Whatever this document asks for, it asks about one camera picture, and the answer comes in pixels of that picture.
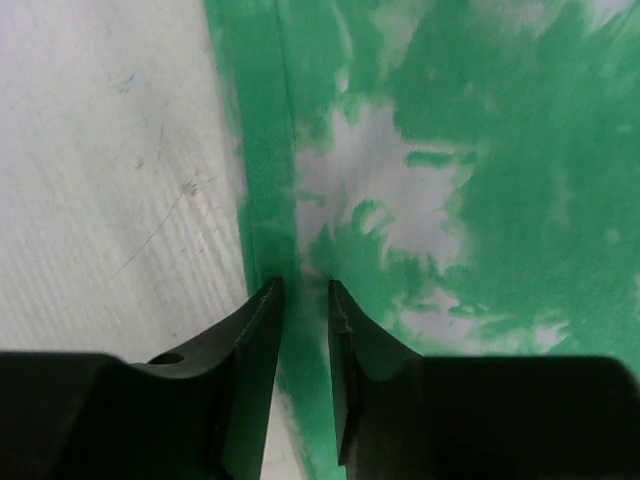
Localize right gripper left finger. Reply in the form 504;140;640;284
144;278;285;479

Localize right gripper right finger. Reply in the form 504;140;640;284
328;280;421;468

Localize green white tie-dye trousers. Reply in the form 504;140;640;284
205;1;639;479

